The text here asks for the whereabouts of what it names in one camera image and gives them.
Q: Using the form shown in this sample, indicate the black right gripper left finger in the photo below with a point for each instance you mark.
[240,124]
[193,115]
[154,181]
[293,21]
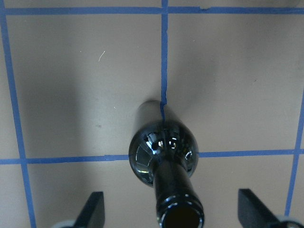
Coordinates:
[92,214]

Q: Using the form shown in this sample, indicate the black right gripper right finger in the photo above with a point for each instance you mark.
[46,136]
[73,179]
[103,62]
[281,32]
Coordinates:
[253,213]

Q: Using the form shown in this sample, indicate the dark glass wine bottle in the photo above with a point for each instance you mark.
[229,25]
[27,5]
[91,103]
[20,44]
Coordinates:
[163,154]

